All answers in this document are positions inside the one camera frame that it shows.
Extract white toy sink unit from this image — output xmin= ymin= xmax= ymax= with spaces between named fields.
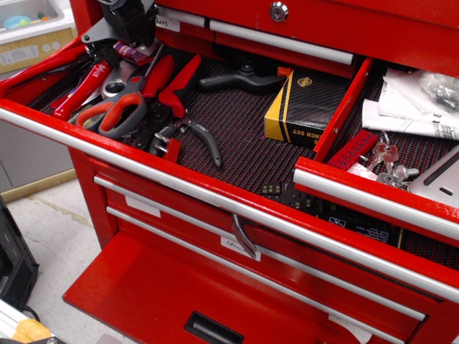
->
xmin=1 ymin=0 xmax=77 ymax=74

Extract red tool chest cabinet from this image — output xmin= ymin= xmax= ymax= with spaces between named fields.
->
xmin=64 ymin=1 xmax=458 ymax=343

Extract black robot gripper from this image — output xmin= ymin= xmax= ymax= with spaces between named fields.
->
xmin=82 ymin=0 xmax=158 ymax=68

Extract plastic bag of bolts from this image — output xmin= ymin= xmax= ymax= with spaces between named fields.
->
xmin=419 ymin=71 xmax=458 ymax=113

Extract open right red drawer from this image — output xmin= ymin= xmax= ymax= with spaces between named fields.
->
xmin=293 ymin=57 xmax=459 ymax=248

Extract white folded paper manual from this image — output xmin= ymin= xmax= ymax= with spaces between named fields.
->
xmin=362 ymin=68 xmax=458 ymax=140

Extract red handled crimping pliers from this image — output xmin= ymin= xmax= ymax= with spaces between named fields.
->
xmin=119 ymin=54 xmax=203 ymax=152

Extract black case on floor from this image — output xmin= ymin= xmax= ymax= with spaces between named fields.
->
xmin=1 ymin=199 xmax=39 ymax=309

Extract red hex key holder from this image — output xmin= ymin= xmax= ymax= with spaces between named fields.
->
xmin=326 ymin=130 xmax=378 ymax=171

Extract silver key bunch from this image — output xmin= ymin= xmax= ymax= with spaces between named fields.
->
xmin=366 ymin=130 xmax=420 ymax=190

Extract open red bottom drawer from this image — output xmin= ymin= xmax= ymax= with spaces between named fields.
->
xmin=64 ymin=231 xmax=355 ymax=343

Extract silver cabinet lock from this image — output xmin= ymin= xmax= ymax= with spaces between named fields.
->
xmin=270 ymin=1 xmax=289 ymax=22

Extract red grey handled scissors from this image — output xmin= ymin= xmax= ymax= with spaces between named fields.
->
xmin=75 ymin=42 xmax=166 ymax=140

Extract black yellow wrench set box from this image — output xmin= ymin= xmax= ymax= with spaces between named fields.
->
xmin=264 ymin=70 xmax=349 ymax=148

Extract black clamp handle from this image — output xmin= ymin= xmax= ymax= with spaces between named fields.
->
xmin=197 ymin=61 xmax=287 ymax=94

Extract open red tool drawer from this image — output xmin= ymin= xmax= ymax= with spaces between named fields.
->
xmin=1 ymin=29 xmax=458 ymax=306

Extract grey handled small pliers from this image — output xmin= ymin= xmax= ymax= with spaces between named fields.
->
xmin=148 ymin=114 xmax=223 ymax=168

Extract silver metal plate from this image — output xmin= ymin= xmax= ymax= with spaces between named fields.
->
xmin=408 ymin=146 xmax=459 ymax=208

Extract red handled wire stripper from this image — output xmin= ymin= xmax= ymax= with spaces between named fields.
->
xmin=48 ymin=45 xmax=112 ymax=121

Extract silver utility knife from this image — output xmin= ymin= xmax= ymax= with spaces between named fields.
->
xmin=101 ymin=59 xmax=150 ymax=100

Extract red glue tube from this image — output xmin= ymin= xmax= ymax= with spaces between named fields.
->
xmin=113 ymin=41 xmax=153 ymax=67

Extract black crimper die set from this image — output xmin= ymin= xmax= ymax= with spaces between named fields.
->
xmin=259 ymin=181 xmax=317 ymax=214

